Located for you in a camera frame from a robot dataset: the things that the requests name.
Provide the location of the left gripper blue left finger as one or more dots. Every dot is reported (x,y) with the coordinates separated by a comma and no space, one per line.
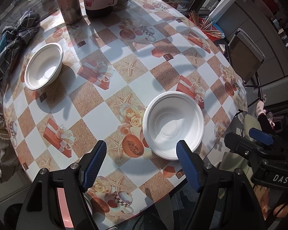
(90,165)

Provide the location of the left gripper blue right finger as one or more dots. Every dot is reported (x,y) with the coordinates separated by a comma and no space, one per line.
(192,165)

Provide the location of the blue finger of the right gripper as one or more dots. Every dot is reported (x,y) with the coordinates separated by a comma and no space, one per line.
(260,136)

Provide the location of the white bowl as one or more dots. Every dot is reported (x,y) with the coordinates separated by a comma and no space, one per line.
(44,66)
(170,117)

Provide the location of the pink rectangular plate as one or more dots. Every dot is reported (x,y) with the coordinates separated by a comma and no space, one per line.
(64,209)

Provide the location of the green padded stool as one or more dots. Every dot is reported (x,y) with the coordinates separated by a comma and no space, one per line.
(243,151)

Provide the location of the folding chair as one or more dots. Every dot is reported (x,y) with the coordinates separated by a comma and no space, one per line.
(245,57)

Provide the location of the plaid dark cloth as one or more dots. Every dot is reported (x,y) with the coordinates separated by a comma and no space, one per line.
(13,38)

